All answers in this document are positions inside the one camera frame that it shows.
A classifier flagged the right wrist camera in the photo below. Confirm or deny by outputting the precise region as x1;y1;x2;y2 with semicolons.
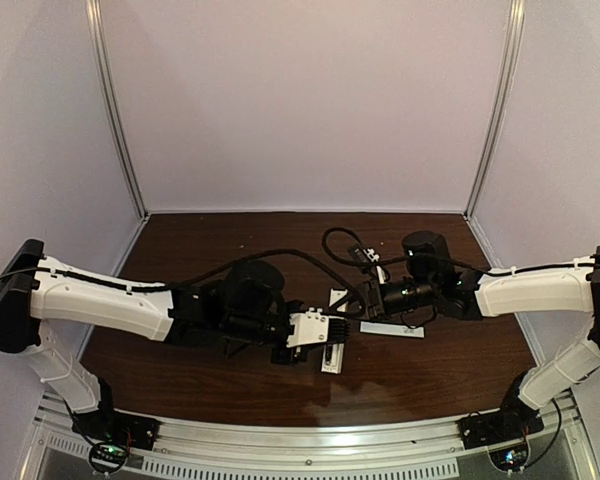
347;245;390;284

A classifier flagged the right black cable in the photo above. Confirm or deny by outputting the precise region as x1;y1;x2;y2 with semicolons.
322;227;411;271

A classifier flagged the aluminium front rail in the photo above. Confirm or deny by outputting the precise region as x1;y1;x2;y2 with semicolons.
16;392;600;479

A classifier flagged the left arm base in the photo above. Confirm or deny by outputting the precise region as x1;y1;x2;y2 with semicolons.
69;411;160;477

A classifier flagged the black silver battery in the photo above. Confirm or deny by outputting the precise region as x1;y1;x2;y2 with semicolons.
322;345;333;365

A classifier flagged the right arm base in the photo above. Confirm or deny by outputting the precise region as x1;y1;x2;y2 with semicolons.
457;410;544;473

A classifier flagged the white battery cover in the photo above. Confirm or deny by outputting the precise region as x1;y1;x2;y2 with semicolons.
359;322;425;339

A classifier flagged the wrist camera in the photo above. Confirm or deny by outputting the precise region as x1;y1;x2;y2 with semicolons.
347;245;390;284
286;308;350;348

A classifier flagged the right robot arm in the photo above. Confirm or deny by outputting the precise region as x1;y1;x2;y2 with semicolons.
322;230;600;436

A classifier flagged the black cable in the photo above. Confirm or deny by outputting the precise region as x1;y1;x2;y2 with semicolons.
322;227;411;271
0;248;361;321

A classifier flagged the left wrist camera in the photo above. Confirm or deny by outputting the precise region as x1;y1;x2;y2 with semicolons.
286;308;350;348

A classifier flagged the white remote control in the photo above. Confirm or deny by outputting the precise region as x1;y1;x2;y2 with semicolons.
320;288;350;375

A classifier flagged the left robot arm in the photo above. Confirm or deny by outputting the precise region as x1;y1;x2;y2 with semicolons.
0;240;328;439

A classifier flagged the aluminium frame post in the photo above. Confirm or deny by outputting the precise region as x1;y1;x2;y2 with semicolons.
85;0;149;221
463;0;527;221

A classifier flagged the left aluminium frame post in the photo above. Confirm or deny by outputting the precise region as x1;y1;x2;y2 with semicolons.
85;0;149;221

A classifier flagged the left black cable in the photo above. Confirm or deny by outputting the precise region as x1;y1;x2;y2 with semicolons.
0;248;361;321

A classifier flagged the right aluminium frame post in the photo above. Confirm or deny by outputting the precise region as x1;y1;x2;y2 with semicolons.
463;0;527;221

